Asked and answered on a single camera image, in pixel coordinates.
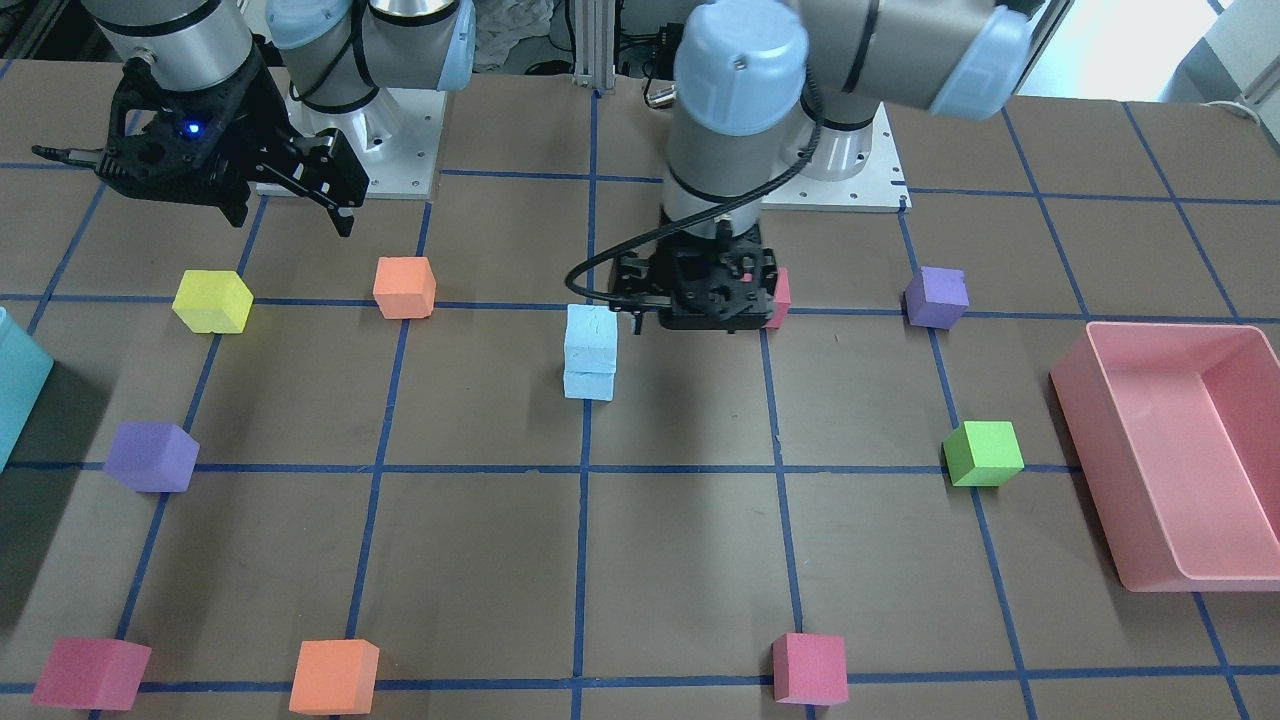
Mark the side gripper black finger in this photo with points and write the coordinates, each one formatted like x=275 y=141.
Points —
x=326 y=169

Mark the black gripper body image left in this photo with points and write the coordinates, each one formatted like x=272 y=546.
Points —
x=262 y=122

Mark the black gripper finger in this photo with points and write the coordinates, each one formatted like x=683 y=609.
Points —
x=637 y=309

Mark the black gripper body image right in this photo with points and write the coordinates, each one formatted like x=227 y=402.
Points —
x=768 y=267

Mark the light blue foam block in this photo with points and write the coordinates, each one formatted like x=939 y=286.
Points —
x=594 y=386
x=590 y=339

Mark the pink foam block top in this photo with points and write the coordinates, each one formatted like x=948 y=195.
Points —
x=782 y=300

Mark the pink foam block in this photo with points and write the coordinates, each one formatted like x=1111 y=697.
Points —
x=809 y=669
x=782 y=300
x=92 y=674

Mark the orange foam block top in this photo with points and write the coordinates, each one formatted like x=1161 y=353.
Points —
x=404 y=288

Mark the orange foam block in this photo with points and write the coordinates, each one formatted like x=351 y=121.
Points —
x=404 y=288
x=335 y=678

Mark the yellow foam block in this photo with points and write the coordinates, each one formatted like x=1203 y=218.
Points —
x=213 y=301

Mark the purple foam block top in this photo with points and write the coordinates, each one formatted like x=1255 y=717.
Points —
x=936 y=297

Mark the purple foam block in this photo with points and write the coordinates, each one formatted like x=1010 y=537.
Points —
x=152 y=457
x=936 y=297

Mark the black electronics box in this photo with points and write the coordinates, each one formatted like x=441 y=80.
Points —
x=665 y=46

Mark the teal plastic bin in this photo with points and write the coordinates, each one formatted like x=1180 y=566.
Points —
x=25 y=367

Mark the green foam block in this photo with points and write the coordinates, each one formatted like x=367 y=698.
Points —
x=982 y=454

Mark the pink foam block bottom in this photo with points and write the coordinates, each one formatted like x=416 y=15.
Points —
x=809 y=669
x=92 y=674

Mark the pink plastic bin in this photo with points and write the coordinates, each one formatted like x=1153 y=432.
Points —
x=1176 y=427

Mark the orange foam block bottom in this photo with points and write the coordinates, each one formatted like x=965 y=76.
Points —
x=335 y=678

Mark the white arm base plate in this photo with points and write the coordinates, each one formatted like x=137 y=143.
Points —
x=396 y=137
x=870 y=185

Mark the silver cable connector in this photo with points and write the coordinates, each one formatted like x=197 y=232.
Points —
x=661 y=97

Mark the aluminium frame post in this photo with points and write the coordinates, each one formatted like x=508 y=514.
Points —
x=594 y=23

